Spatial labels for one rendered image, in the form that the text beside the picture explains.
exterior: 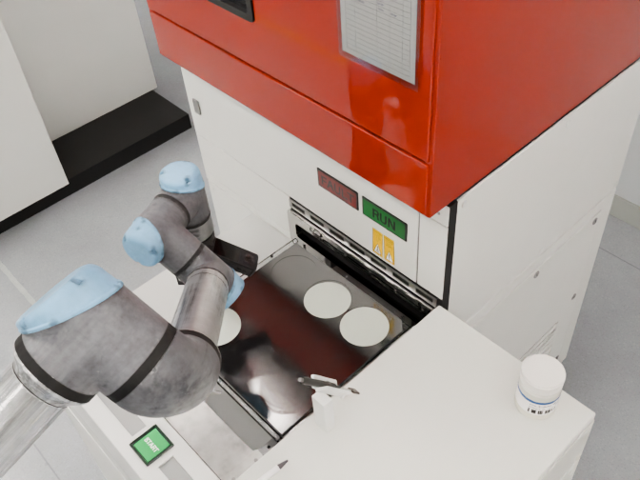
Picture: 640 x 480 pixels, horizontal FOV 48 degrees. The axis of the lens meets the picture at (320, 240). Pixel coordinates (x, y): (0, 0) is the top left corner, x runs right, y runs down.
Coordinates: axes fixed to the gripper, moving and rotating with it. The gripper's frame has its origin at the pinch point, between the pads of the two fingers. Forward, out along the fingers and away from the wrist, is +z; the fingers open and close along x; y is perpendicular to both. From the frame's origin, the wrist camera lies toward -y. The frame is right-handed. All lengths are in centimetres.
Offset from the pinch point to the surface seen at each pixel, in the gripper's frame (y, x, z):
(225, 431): -4.0, 29.2, 3.5
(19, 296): 107, -79, 91
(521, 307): -68, -17, 24
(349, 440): -27.5, 35.5, -4.9
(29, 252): 112, -103, 91
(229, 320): -1.7, 4.6, 1.4
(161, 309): 16.6, -5.3, 9.5
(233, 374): -4.4, 17.9, 1.6
